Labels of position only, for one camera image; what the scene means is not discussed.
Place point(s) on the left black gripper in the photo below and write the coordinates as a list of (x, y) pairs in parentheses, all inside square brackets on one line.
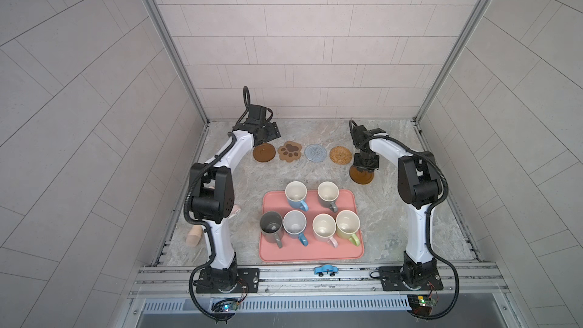
[(270, 130)]

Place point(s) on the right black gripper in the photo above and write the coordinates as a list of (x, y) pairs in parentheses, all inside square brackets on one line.
[(357, 163)]

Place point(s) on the brown wooden round coaster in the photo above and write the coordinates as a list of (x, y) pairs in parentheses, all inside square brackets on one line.
[(264, 153), (361, 177)]

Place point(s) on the woven rattan round coaster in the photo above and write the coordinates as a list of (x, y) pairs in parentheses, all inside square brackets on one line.
[(341, 155)]

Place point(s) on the blue knitted round coaster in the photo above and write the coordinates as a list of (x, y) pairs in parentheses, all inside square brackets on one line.
[(316, 153)]

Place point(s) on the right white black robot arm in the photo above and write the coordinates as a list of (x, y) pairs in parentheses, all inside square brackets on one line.
[(422, 186)]

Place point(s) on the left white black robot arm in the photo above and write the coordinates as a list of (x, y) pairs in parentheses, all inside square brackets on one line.
[(211, 195)]

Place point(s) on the cork paw print coaster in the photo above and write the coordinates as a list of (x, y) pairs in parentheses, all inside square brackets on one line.
[(290, 151)]

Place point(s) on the pink small object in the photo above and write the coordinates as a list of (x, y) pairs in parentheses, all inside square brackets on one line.
[(235, 210)]

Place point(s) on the dark grey mug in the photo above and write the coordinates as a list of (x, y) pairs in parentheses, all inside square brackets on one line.
[(272, 230)]

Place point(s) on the small blue toy car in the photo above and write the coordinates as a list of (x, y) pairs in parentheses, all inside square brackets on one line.
[(326, 270)]

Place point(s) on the pink rectangular tray mat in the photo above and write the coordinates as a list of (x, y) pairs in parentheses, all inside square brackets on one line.
[(292, 250)]

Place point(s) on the beige wooden cylinder object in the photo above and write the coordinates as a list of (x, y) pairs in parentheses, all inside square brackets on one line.
[(194, 236)]

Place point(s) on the right circuit board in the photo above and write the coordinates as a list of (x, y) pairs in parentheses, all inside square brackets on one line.
[(422, 305)]

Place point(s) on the circuit board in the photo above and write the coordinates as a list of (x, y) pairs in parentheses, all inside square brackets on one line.
[(226, 306), (422, 305)]

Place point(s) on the left circuit board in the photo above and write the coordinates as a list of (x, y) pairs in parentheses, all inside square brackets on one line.
[(226, 306)]

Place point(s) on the white mug green handle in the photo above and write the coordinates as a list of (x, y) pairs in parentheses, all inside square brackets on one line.
[(347, 226)]

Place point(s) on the white mug blue handle rear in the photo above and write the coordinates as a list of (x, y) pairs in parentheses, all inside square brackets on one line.
[(296, 193)]

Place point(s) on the white mug pink handle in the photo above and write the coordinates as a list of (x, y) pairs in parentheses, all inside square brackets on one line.
[(324, 229)]

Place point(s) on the grey mug blue handle front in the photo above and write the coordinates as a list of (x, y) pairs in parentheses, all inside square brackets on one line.
[(294, 223)]

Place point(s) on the aluminium mounting rail frame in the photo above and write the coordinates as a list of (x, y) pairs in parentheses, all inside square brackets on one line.
[(351, 280)]

